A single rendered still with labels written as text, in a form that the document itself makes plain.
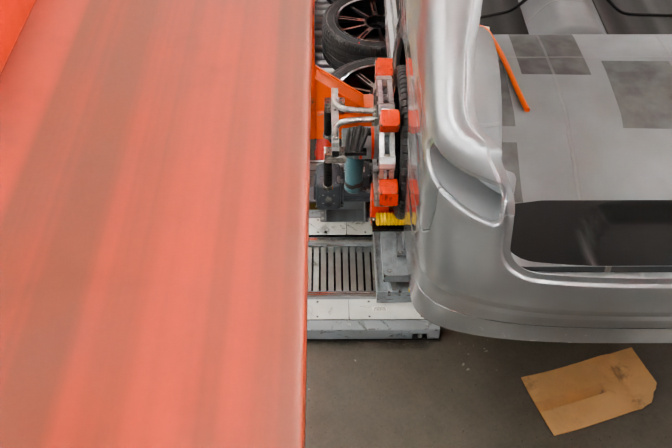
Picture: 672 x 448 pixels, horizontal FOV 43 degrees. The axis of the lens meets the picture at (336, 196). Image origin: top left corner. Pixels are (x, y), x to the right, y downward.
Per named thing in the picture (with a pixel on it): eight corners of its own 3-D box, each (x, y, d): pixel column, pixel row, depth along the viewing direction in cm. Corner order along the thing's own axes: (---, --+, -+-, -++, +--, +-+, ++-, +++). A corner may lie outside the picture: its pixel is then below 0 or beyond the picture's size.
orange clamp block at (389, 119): (398, 132, 343) (400, 126, 334) (378, 132, 343) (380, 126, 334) (398, 115, 344) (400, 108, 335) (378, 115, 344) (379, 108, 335)
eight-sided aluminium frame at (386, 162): (391, 232, 368) (397, 132, 331) (375, 232, 368) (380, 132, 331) (384, 151, 408) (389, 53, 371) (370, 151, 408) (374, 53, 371)
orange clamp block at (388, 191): (396, 191, 352) (398, 206, 346) (377, 191, 352) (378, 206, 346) (397, 178, 348) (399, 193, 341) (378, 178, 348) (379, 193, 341)
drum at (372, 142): (391, 165, 369) (392, 140, 360) (341, 166, 369) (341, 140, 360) (389, 145, 380) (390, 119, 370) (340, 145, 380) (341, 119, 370)
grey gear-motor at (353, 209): (396, 233, 438) (400, 181, 414) (314, 233, 438) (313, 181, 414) (394, 208, 452) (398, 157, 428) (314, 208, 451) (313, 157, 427)
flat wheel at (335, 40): (305, 36, 538) (304, 3, 522) (400, 14, 558) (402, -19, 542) (349, 94, 494) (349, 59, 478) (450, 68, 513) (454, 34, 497)
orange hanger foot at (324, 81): (421, 139, 424) (426, 81, 400) (314, 140, 423) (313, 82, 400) (418, 119, 436) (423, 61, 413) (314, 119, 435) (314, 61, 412)
